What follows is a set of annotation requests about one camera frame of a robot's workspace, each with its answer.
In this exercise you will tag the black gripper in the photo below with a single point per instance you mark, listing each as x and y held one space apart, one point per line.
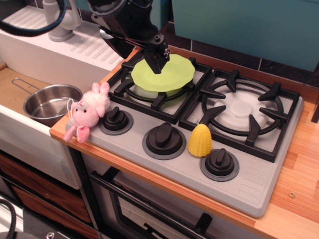
146 36

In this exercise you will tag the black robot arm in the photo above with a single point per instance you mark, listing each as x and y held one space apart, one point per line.
108 13

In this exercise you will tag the yellow toy corn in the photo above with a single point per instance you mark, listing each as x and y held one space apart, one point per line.
200 142

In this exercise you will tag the light green plastic plate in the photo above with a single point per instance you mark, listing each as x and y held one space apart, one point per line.
176 73

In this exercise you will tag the left black burner grate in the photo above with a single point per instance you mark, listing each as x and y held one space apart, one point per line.
166 106

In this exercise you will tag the black burner grate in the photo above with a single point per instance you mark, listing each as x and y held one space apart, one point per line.
265 143
166 106

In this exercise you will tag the left black stove knob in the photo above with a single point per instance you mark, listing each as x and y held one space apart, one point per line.
116 122

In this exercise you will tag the black stove knob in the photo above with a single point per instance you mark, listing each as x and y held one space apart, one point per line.
220 165
164 142
116 122

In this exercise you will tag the middle black stove knob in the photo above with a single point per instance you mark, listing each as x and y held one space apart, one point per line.
164 142

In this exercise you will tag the pink plush bunny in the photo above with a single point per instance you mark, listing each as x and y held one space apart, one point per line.
86 113

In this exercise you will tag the white right burner cap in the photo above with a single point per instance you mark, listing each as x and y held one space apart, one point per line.
239 106

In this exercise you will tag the grey toy stove top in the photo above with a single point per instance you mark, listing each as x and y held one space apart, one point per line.
249 191

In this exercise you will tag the right black burner grate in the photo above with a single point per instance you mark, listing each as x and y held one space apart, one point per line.
265 143

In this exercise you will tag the grey toy faucet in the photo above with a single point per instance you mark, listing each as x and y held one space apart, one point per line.
71 20

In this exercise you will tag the stainless steel pot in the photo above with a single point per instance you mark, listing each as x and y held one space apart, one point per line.
49 104

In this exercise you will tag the right black stove knob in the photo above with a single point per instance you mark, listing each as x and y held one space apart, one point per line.
220 165

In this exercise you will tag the white toy sink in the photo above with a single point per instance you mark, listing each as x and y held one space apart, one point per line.
28 63

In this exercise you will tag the toy oven door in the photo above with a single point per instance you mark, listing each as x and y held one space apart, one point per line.
178 208

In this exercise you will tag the black oven door handle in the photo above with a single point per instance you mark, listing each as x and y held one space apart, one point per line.
149 211

